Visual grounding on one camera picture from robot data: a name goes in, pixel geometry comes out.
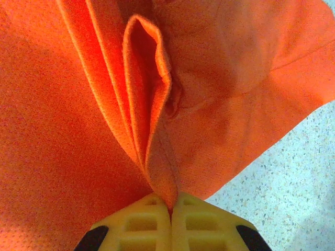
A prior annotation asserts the orange t-shirt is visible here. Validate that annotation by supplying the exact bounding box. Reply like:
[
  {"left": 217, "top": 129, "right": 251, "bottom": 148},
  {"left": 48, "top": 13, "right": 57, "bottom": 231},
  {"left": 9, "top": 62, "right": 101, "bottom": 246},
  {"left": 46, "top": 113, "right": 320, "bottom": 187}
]
[{"left": 0, "top": 0, "right": 335, "bottom": 210}]

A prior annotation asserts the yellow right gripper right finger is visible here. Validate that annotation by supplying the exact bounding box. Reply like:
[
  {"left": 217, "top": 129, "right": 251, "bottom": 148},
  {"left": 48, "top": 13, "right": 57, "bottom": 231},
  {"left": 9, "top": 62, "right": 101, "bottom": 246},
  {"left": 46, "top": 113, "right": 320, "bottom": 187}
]
[{"left": 171, "top": 192, "right": 272, "bottom": 251}]

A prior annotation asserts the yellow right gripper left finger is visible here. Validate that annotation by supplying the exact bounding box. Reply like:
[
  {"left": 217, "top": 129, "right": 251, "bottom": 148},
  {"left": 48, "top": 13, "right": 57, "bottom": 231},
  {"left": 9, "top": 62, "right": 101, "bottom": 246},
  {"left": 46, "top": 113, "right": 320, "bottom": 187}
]
[{"left": 75, "top": 194, "right": 173, "bottom": 251}]

